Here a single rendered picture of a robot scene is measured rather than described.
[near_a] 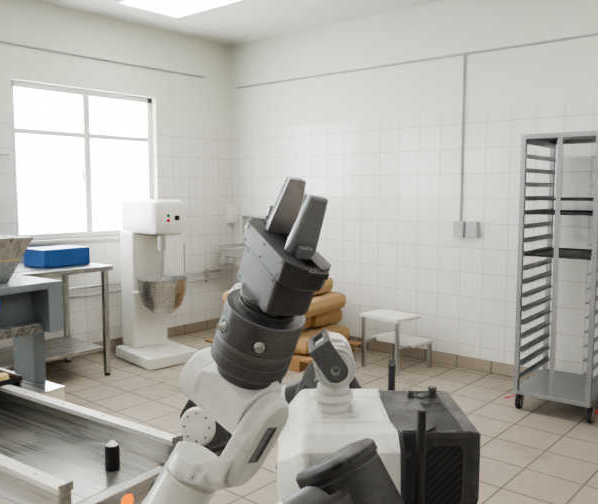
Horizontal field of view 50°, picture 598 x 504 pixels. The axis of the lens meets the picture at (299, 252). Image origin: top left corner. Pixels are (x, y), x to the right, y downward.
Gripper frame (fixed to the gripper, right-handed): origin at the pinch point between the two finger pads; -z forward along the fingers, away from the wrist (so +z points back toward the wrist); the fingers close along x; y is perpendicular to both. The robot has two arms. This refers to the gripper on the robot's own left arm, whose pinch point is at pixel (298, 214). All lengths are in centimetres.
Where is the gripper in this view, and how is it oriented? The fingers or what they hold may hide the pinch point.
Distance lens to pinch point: 65.3
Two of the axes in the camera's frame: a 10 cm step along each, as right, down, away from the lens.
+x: -4.5, -4.6, 7.7
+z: -3.1, 8.9, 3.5
